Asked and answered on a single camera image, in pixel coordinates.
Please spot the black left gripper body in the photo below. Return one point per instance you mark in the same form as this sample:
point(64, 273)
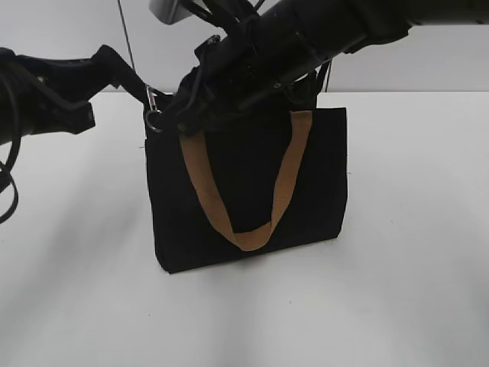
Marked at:
point(27, 88)

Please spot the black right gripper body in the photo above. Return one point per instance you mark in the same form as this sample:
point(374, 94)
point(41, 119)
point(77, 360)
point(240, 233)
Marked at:
point(236, 77)

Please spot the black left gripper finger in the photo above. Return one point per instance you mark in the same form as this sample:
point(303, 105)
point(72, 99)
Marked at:
point(72, 117)
point(120, 73)

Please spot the silver zipper pull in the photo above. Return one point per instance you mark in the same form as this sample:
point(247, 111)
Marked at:
point(153, 112)

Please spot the black tote bag tan handles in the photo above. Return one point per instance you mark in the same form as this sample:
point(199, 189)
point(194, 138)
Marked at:
point(273, 180)

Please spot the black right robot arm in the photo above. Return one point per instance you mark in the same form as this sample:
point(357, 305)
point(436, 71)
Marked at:
point(321, 30)

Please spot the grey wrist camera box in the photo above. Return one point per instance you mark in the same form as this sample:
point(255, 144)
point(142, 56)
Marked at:
point(168, 11)

